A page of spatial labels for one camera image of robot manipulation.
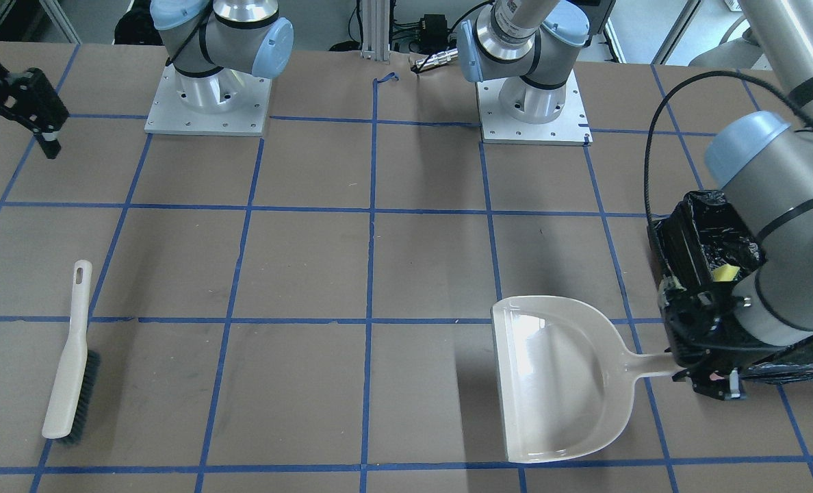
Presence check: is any aluminium frame post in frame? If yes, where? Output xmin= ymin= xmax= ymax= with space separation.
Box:
xmin=359 ymin=0 xmax=393 ymax=64

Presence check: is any beige hand brush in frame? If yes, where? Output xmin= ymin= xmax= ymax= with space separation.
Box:
xmin=42 ymin=260 xmax=101 ymax=445

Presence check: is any beige plastic dustpan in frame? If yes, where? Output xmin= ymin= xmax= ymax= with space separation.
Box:
xmin=491 ymin=294 xmax=680 ymax=463

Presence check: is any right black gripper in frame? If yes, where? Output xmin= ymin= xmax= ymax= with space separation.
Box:
xmin=0 ymin=63 xmax=70 ymax=160

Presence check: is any yellow green sponge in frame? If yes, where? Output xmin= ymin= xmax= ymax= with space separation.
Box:
xmin=711 ymin=264 xmax=740 ymax=283

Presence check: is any silver cable connector plug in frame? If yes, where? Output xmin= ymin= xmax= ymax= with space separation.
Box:
xmin=410 ymin=48 xmax=459 ymax=74

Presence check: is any black trash bag bin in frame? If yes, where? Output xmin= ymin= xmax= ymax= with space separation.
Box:
xmin=647 ymin=190 xmax=813 ymax=384

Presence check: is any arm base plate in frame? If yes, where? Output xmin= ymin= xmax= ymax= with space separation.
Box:
xmin=144 ymin=64 xmax=272 ymax=138
xmin=476 ymin=70 xmax=593 ymax=146

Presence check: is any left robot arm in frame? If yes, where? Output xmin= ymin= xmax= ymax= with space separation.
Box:
xmin=647 ymin=1 xmax=813 ymax=401

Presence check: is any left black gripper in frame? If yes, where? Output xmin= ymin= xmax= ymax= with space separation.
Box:
xmin=658 ymin=277 xmax=749 ymax=401

